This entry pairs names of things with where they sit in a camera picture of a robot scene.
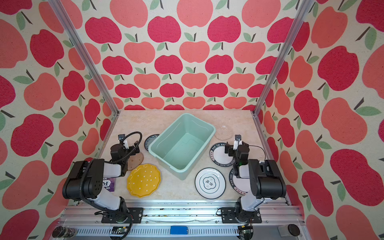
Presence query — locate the white plate dark lettered rim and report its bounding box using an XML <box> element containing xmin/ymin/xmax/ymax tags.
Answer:
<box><xmin>210</xmin><ymin>143</ymin><xmax>234</xmax><ymax>168</ymax></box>

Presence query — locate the yellow polka dot plate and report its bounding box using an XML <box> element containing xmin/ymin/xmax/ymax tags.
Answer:
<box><xmin>127</xmin><ymin>164</ymin><xmax>162</xmax><ymax>198</ymax></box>

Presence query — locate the white plate green clover emblem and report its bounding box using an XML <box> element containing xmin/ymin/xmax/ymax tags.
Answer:
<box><xmin>195</xmin><ymin>168</ymin><xmax>226</xmax><ymax>200</ymax></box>

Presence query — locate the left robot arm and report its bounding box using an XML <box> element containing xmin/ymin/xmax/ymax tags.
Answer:
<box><xmin>62</xmin><ymin>132</ymin><xmax>143</xmax><ymax>224</ymax></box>

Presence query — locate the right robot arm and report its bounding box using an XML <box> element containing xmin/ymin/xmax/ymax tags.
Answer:
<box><xmin>225</xmin><ymin>141</ymin><xmax>287</xmax><ymax>223</ymax></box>

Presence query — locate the mint green plastic bin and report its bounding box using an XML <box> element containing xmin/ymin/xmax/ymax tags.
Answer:
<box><xmin>149</xmin><ymin>113</ymin><xmax>216</xmax><ymax>181</ymax></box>

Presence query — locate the clear glass plate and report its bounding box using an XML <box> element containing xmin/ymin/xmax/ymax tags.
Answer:
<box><xmin>215</xmin><ymin>125</ymin><xmax>234</xmax><ymax>141</ymax></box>

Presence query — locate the purple Fox's candy bag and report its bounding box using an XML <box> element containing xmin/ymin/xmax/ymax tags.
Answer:
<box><xmin>103</xmin><ymin>178</ymin><xmax>116</xmax><ymax>192</ymax></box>

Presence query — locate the small dark patterned plate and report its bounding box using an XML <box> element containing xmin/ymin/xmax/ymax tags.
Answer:
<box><xmin>144</xmin><ymin>134</ymin><xmax>159</xmax><ymax>151</ymax></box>

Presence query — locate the grey box black knob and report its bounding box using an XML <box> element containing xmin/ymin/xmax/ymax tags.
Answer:
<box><xmin>278</xmin><ymin>224</ymin><xmax>301</xmax><ymax>238</ymax></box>

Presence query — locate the dark cylindrical can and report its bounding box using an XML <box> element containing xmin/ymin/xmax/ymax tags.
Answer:
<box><xmin>52</xmin><ymin>226</ymin><xmax>78</xmax><ymax>238</ymax></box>

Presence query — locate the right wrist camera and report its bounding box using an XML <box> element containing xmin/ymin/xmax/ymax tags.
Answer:
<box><xmin>233</xmin><ymin>135</ymin><xmax>243</xmax><ymax>150</ymax></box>

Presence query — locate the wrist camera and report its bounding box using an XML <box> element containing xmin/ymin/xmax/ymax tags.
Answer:
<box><xmin>233</xmin><ymin>135</ymin><xmax>243</xmax><ymax>150</ymax></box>
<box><xmin>118</xmin><ymin>134</ymin><xmax>129</xmax><ymax>149</ymax></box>

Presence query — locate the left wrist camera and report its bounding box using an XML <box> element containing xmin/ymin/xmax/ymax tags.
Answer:
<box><xmin>118</xmin><ymin>134</ymin><xmax>129</xmax><ymax>149</ymax></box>

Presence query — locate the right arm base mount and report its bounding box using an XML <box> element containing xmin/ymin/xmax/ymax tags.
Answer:
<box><xmin>217</xmin><ymin>208</ymin><xmax>262</xmax><ymax>224</ymax></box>

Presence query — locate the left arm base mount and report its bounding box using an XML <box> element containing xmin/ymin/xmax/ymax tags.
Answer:
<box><xmin>101</xmin><ymin>208</ymin><xmax>144</xmax><ymax>225</ymax></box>

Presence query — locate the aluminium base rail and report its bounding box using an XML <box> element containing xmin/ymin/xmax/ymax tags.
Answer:
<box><xmin>48</xmin><ymin>200</ymin><xmax>311</xmax><ymax>240</ymax></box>

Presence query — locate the blue block on rail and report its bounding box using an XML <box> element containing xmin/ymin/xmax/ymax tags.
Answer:
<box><xmin>170</xmin><ymin>226</ymin><xmax>188</xmax><ymax>235</ymax></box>

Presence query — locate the left aluminium frame post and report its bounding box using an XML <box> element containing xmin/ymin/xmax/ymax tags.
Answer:
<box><xmin>48</xmin><ymin>0</ymin><xmax>120</xmax><ymax>117</ymax></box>

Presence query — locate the aluminium frame post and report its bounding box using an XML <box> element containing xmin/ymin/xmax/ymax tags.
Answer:
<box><xmin>253</xmin><ymin>0</ymin><xmax>315</xmax><ymax>117</ymax></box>
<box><xmin>48</xmin><ymin>0</ymin><xmax>120</xmax><ymax>117</ymax></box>

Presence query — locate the right aluminium frame post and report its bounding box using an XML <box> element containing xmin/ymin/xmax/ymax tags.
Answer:
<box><xmin>253</xmin><ymin>0</ymin><xmax>315</xmax><ymax>117</ymax></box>

